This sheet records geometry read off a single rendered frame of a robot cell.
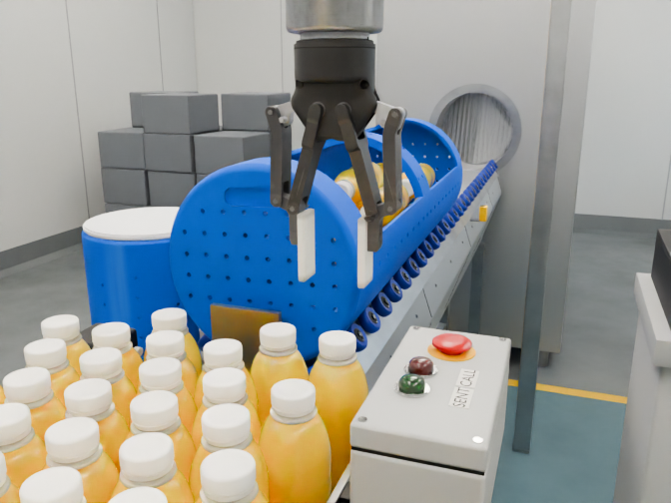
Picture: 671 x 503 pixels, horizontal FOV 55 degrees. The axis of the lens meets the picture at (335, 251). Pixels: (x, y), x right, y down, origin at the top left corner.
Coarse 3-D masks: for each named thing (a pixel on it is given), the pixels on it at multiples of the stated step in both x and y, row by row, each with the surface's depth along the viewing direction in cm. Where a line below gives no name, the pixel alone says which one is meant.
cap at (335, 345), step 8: (320, 336) 67; (328, 336) 67; (336, 336) 67; (344, 336) 67; (352, 336) 67; (320, 344) 66; (328, 344) 65; (336, 344) 65; (344, 344) 65; (352, 344) 66; (320, 352) 67; (328, 352) 65; (336, 352) 65; (344, 352) 65; (352, 352) 66
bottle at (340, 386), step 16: (320, 368) 66; (336, 368) 66; (352, 368) 66; (320, 384) 66; (336, 384) 65; (352, 384) 65; (320, 400) 66; (336, 400) 65; (352, 400) 65; (336, 416) 65; (352, 416) 66; (336, 432) 66; (336, 448) 66; (336, 464) 67; (336, 480) 68
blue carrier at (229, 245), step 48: (336, 144) 120; (432, 144) 160; (192, 192) 86; (240, 192) 84; (336, 192) 83; (432, 192) 125; (192, 240) 88; (240, 240) 85; (288, 240) 83; (336, 240) 81; (384, 240) 92; (192, 288) 90; (240, 288) 87; (288, 288) 85; (336, 288) 82
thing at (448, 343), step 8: (440, 336) 59; (448, 336) 59; (456, 336) 59; (464, 336) 59; (432, 344) 58; (440, 344) 58; (448, 344) 57; (456, 344) 57; (464, 344) 57; (448, 352) 58; (456, 352) 58
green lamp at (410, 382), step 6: (402, 378) 51; (408, 378) 51; (414, 378) 51; (420, 378) 51; (402, 384) 51; (408, 384) 51; (414, 384) 51; (420, 384) 51; (402, 390) 51; (408, 390) 51; (414, 390) 50; (420, 390) 51
